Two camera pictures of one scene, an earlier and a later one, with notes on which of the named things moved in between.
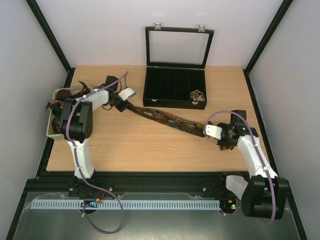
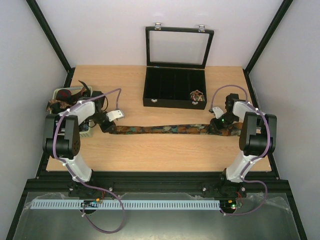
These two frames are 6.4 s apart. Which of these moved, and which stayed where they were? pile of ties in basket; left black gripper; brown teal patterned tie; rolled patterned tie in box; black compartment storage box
Moved: brown teal patterned tie; left black gripper
Stayed: rolled patterned tie in box; black compartment storage box; pile of ties in basket
